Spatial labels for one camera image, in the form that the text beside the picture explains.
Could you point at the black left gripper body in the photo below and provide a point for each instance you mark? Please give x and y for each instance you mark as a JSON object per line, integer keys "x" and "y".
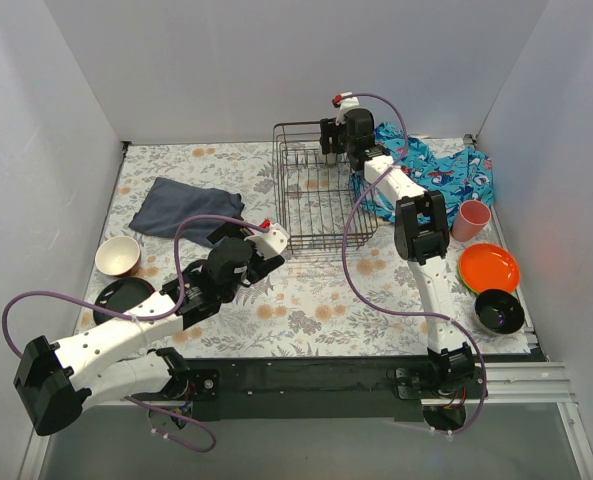
{"x": 264, "y": 265}

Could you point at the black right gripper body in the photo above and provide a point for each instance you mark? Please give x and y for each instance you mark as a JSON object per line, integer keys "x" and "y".
{"x": 330, "y": 133}

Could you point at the black wire dish rack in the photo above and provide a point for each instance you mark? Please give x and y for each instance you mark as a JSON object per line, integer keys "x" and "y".
{"x": 313, "y": 202}

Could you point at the red bowl cream inside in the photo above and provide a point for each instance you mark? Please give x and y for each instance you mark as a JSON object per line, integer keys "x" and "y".
{"x": 118, "y": 257}

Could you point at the pink plastic cup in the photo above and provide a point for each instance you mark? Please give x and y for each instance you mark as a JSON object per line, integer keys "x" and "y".
{"x": 470, "y": 220}

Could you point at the black bowl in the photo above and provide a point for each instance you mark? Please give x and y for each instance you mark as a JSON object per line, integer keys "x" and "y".
{"x": 499, "y": 312}

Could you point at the steel cup brown band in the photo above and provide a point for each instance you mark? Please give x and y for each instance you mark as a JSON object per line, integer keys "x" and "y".
{"x": 330, "y": 160}

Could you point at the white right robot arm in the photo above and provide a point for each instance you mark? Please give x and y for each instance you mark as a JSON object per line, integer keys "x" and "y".
{"x": 421, "y": 238}

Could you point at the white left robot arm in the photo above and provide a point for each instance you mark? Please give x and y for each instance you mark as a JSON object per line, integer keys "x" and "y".
{"x": 57, "y": 381}

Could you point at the dark blue folded towel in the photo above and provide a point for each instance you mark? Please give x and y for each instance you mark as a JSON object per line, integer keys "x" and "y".
{"x": 168, "y": 203}

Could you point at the blue fish print cloth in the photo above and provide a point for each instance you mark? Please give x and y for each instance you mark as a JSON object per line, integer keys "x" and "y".
{"x": 461, "y": 176}

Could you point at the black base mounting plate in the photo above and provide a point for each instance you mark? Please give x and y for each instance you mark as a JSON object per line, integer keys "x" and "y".
{"x": 390, "y": 387}

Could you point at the green plate under orange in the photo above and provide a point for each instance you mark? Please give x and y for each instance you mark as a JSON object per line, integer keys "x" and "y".
{"x": 469, "y": 278}

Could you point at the orange plastic plate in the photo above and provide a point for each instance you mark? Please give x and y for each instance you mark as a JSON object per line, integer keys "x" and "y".
{"x": 496, "y": 267}

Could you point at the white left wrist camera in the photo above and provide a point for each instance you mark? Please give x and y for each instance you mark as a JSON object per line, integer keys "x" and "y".
{"x": 271, "y": 242}

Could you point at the aluminium frame rail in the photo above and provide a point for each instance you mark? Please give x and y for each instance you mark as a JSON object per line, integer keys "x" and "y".
{"x": 525, "y": 425}

